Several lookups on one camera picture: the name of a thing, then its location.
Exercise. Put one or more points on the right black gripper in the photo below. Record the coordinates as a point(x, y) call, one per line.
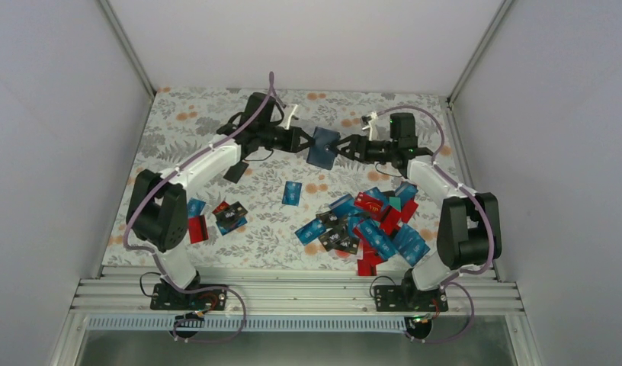
point(356, 141)

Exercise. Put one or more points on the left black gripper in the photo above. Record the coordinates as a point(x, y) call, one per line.
point(292, 143)

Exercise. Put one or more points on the navy blue card holder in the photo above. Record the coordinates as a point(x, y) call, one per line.
point(320, 153)

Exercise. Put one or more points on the lone blue credit card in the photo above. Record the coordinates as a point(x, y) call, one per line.
point(292, 193)

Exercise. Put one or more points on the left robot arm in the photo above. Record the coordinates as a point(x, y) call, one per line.
point(157, 216)

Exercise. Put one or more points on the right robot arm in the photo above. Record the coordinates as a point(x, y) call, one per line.
point(469, 234)

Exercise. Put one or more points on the red VIP card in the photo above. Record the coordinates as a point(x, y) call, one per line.
point(374, 207)

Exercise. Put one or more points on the teal card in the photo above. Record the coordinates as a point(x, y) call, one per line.
point(395, 202)

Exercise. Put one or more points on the black card upper left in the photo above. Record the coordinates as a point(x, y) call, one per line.
point(235, 172)

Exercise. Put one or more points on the red card pile right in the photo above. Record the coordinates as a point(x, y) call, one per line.
point(393, 219)

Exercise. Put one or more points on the red card pile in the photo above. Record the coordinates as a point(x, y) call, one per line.
point(367, 265)
point(393, 219)

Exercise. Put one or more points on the blue card pile left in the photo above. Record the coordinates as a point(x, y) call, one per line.
point(310, 231)

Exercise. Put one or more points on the blue card pile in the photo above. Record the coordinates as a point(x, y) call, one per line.
point(310, 231)
point(369, 232)
point(410, 245)

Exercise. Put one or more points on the black visa card pile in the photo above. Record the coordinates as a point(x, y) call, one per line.
point(338, 239)

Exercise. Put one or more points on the black visa card left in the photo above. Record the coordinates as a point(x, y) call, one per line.
point(230, 214)

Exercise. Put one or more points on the blue card pile centre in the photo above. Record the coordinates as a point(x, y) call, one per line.
point(369, 232)

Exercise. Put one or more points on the blue card pile right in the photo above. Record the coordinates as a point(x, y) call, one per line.
point(410, 245)

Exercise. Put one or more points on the blue card under black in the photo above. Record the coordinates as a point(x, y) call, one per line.
point(226, 228)

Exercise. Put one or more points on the red card pile bottom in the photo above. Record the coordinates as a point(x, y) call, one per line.
point(367, 265)

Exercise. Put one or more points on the red card left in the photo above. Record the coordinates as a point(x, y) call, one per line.
point(197, 229)

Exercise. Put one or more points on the floral patterned table mat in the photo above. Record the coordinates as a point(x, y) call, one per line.
point(183, 119)

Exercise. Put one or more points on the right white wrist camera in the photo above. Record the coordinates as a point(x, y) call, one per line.
point(368, 125)

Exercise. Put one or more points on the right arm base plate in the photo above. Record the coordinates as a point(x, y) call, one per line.
point(399, 299)

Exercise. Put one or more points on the blue slotted cable duct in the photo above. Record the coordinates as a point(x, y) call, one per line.
point(221, 323)

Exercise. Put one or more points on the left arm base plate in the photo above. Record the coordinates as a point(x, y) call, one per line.
point(165, 297)

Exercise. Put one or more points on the aluminium rail frame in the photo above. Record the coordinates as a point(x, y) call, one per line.
point(290, 292)

